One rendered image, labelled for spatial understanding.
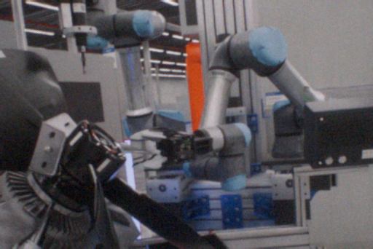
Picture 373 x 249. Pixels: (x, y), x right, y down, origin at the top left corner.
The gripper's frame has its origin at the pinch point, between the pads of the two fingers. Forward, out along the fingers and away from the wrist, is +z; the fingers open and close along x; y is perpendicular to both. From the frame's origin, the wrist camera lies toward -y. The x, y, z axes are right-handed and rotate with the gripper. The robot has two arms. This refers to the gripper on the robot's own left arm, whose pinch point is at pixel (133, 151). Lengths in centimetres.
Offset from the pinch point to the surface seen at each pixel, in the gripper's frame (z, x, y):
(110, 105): -179, 25, -432
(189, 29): -239, -68, -312
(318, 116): -53, -5, 16
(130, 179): -9.1, 13.8, -22.2
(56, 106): 18.3, -12.9, 2.0
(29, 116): 27.2, -12.9, 16.8
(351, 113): -61, -5, 21
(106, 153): 15.0, -4.9, 19.3
